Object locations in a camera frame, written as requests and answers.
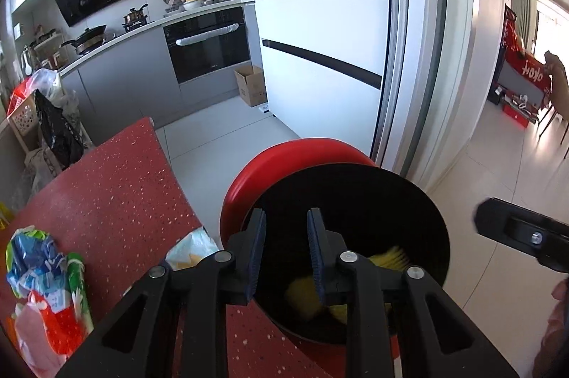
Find red banner object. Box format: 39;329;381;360
494;6;552;110

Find cardboard box on floor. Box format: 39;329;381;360
233;64;267;107

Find green white toothpaste tube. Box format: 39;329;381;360
67;253;94;337

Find white refrigerator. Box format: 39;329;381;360
256;0;390;154

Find grey lower cabinets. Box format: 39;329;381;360
62;0;261;145

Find yellow sponge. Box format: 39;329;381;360
286;277;347;324

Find pink plastic bag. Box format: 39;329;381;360
15;301;65;378

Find black trash bin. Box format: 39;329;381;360
254;163;450;345

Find yellow foam fruit net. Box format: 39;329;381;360
368;247;411;272

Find steel pot on stove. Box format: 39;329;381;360
122;4;148;32

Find small crumpled wrapper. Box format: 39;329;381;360
165;227;219;271

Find black wok on stove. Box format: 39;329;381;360
60;24;106;55

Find blue white plastic bag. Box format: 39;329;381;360
6;226;70;314

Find black garbage bag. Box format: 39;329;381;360
34;90;85;170

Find red plastic stool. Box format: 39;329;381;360
219;137;402;378

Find wooden rack with basket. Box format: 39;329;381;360
7;93;38;154

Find person's hand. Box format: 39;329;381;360
531;279;568;377

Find black built-in oven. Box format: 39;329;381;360
163;7;250;84

